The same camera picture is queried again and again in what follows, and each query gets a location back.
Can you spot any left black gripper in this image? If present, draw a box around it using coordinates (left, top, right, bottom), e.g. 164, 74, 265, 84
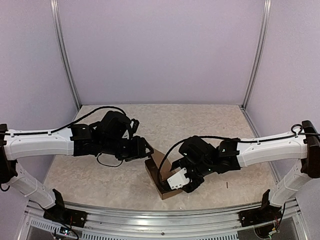
100, 135, 154, 162

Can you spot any brown cardboard paper box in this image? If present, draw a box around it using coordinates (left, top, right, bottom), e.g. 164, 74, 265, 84
144, 148, 183, 200

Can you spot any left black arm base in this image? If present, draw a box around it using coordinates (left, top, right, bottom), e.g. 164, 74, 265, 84
43, 206, 88, 228

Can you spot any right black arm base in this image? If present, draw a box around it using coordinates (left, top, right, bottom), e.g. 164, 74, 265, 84
238, 205, 282, 227

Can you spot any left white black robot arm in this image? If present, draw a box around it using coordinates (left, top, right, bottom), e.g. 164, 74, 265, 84
0, 110, 154, 223

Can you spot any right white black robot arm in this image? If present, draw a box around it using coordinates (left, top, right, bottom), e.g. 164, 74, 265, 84
167, 120, 320, 222

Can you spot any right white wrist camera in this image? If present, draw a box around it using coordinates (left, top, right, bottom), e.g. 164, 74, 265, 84
166, 167, 191, 190

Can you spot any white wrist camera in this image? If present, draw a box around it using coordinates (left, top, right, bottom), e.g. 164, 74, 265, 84
166, 167, 191, 190
124, 118, 140, 140

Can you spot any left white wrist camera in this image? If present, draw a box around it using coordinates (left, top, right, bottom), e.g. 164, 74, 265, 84
124, 118, 140, 140

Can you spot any front aluminium frame rail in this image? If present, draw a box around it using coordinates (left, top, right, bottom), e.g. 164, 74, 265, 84
14, 198, 311, 240

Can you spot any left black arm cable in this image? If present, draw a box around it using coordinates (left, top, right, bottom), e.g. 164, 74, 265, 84
0, 106, 133, 168

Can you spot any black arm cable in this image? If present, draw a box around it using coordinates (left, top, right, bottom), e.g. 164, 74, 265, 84
157, 124, 320, 192
0, 106, 133, 168

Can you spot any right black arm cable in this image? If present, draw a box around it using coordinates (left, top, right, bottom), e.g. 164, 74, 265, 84
157, 124, 320, 192

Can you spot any left aluminium frame post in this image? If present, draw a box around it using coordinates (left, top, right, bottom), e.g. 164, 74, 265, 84
50, 0, 82, 111

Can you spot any aluminium frame post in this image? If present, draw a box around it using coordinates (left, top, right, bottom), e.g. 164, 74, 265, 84
241, 0, 272, 112
50, 0, 82, 111

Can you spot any right aluminium frame post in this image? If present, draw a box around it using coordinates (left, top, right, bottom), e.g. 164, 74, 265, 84
241, 0, 272, 112

